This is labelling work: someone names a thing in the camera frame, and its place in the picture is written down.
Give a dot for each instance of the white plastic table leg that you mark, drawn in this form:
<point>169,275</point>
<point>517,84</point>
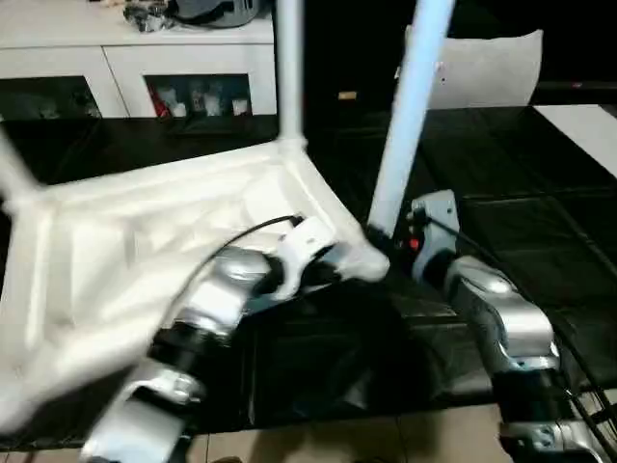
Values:
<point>14,174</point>
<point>289,72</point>
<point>410,116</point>

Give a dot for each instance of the white plastic table top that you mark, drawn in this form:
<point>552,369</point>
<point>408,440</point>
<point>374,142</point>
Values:
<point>125,260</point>

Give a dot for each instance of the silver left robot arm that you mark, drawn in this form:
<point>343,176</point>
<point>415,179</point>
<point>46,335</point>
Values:
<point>207,318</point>

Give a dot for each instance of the black work mat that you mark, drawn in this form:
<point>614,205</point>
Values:
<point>521,222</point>

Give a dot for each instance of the small yellow label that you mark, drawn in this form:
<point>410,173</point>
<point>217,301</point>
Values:
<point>346,95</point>

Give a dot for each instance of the black cabinet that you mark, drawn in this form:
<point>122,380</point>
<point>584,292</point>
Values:
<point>337,58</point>

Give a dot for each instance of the grey cushion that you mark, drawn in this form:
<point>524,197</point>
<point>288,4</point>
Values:
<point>492,68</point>

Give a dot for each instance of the white board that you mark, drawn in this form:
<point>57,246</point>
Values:
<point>583,130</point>

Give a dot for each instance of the dark gear on cabinet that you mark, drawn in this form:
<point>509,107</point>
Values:
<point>193,12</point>

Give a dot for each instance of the white cabinet with glass doors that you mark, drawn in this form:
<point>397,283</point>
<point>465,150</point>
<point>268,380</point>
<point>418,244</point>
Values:
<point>116,58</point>

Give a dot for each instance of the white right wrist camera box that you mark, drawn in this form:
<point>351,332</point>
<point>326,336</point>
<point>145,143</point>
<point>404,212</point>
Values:
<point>434,217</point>

